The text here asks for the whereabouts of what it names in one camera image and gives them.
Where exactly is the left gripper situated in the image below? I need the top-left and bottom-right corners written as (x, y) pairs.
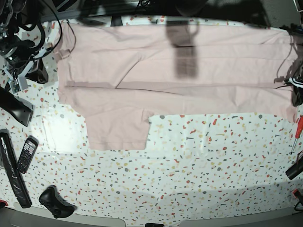
top-left (284, 77), bottom-right (303, 106)

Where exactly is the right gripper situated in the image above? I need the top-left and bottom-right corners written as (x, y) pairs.
top-left (6, 47), bottom-right (49, 83)

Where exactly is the pink T-shirt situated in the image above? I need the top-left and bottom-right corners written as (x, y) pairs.
top-left (55, 23), bottom-right (303, 150)

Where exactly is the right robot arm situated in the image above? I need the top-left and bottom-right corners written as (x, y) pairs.
top-left (0, 0), bottom-right (48, 84)

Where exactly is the black remote control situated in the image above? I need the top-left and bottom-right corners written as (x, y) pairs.
top-left (17, 136), bottom-right (38, 174)

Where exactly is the long black wrapped bar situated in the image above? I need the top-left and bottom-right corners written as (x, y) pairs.
top-left (0, 129), bottom-right (32, 209)

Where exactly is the small red black clip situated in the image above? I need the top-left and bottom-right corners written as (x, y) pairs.
top-left (293, 189), bottom-right (300, 198)

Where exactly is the black game controller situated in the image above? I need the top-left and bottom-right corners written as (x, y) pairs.
top-left (39, 185), bottom-right (77, 218)

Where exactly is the red clamp at left edge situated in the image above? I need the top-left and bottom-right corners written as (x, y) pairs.
top-left (0, 200), bottom-right (8, 209)

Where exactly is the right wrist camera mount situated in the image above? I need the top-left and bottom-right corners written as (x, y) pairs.
top-left (4, 60), bottom-right (39, 94)

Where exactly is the red handle screwdriver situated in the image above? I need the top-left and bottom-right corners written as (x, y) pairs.
top-left (290, 115), bottom-right (303, 154)

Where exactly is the black cylinder with wires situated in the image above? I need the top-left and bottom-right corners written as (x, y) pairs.
top-left (285, 151), bottom-right (303, 180)

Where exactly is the black cable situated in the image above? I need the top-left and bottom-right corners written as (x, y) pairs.
top-left (30, 0), bottom-right (76, 60)

